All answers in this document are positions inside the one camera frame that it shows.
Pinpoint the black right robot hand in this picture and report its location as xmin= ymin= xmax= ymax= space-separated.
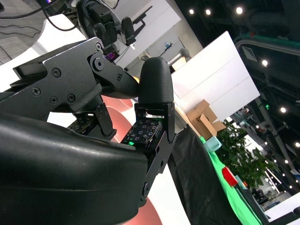
xmin=0 ymin=36 xmax=178 ymax=225

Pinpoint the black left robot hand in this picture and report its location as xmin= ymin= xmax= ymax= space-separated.
xmin=77 ymin=0 xmax=136 ymax=54

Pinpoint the pink plastic bowl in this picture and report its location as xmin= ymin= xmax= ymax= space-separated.
xmin=100 ymin=95 xmax=165 ymax=225

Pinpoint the white partition board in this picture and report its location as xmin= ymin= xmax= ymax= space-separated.
xmin=171 ymin=30 xmax=261 ymax=122

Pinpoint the brown cardboard box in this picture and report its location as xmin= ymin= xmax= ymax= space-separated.
xmin=186 ymin=99 xmax=227 ymax=140

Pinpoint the black cloth drape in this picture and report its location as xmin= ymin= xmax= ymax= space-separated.
xmin=167 ymin=127 xmax=235 ymax=225

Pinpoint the pale teal box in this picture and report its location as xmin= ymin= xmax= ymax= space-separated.
xmin=203 ymin=135 xmax=222 ymax=153

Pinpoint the red box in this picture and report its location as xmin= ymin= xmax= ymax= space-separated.
xmin=221 ymin=166 xmax=239 ymax=187

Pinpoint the bright green cloth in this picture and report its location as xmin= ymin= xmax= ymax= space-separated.
xmin=199 ymin=137 xmax=263 ymax=225

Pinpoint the green leafy plant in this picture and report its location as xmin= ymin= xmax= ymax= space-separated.
xmin=217 ymin=119 xmax=279 ymax=195

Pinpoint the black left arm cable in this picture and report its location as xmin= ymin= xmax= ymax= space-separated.
xmin=43 ymin=4 xmax=80 ymax=31

